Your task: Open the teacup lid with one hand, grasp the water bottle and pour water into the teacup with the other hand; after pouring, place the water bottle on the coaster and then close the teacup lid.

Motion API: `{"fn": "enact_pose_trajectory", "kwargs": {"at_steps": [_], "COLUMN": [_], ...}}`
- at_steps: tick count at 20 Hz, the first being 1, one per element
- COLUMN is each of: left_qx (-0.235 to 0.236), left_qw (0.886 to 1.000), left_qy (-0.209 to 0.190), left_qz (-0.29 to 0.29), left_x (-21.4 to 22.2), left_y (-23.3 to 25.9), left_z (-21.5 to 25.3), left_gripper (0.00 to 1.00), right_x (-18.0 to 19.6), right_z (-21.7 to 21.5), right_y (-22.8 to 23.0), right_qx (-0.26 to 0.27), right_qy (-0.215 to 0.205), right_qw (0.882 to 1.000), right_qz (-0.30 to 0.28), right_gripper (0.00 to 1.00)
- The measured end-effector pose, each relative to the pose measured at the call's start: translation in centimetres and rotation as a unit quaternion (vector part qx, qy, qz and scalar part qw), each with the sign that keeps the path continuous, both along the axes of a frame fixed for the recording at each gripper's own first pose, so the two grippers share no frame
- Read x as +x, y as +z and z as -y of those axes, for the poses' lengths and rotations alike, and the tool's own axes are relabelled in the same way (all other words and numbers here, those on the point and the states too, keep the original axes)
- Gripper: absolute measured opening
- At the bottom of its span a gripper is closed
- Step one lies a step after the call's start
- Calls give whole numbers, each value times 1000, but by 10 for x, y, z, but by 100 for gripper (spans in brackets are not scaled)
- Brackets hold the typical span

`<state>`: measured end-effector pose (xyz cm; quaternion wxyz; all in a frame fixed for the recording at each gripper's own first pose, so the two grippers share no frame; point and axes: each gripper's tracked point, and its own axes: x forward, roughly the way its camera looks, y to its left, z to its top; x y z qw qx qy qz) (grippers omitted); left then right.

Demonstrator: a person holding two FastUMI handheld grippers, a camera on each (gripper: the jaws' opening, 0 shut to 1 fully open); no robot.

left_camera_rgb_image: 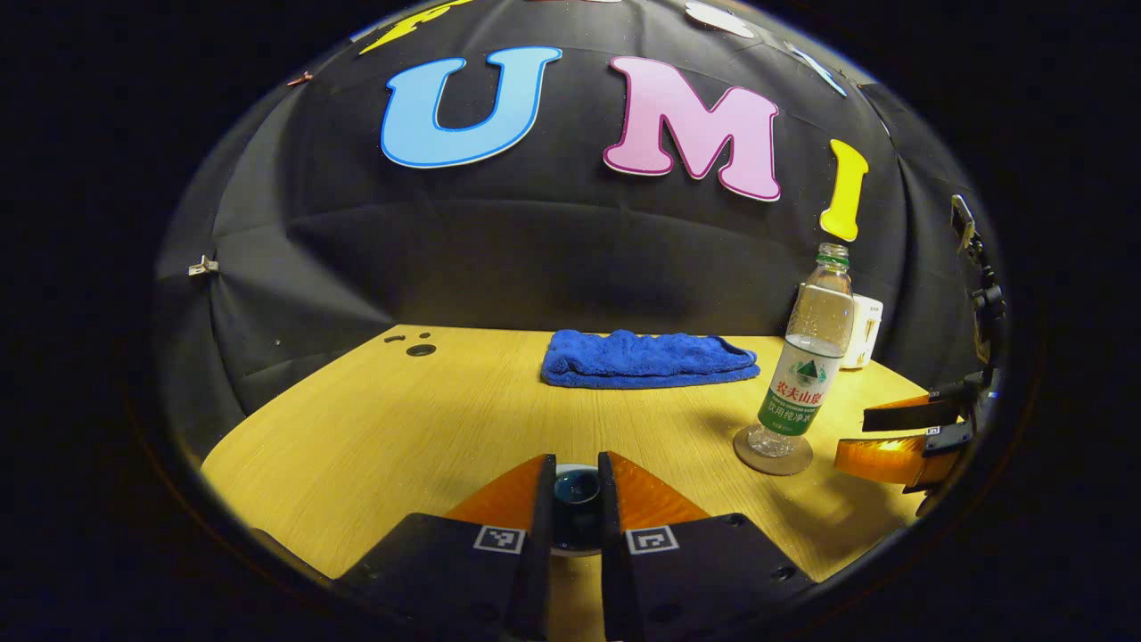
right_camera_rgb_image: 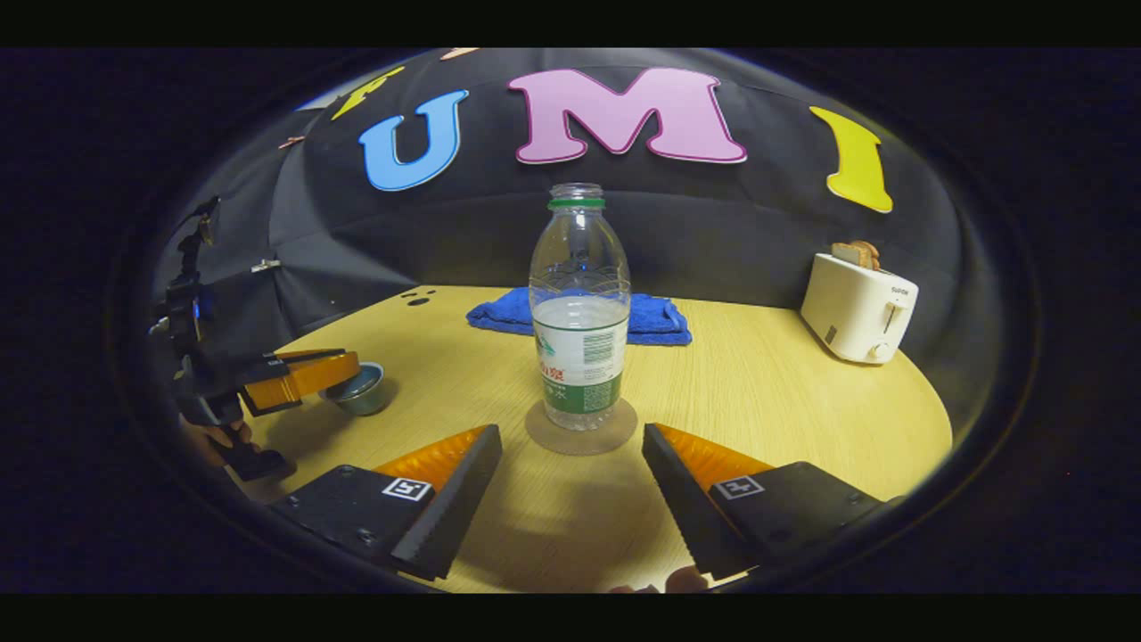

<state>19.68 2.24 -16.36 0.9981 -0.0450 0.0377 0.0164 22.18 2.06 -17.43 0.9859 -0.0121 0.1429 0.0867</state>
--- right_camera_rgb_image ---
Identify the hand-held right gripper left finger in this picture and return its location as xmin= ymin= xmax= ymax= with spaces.
xmin=267 ymin=424 xmax=503 ymax=580

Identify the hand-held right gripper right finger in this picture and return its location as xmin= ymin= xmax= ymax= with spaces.
xmin=642 ymin=424 xmax=892 ymax=580

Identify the round brown coaster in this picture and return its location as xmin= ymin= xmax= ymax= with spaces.
xmin=524 ymin=397 xmax=638 ymax=457

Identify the clear plastic water bottle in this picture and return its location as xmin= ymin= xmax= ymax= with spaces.
xmin=529 ymin=183 xmax=632 ymax=432

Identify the blue folded towel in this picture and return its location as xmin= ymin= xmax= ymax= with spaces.
xmin=466 ymin=286 xmax=693 ymax=347

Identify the white toaster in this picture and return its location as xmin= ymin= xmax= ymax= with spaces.
xmin=800 ymin=252 xmax=919 ymax=365

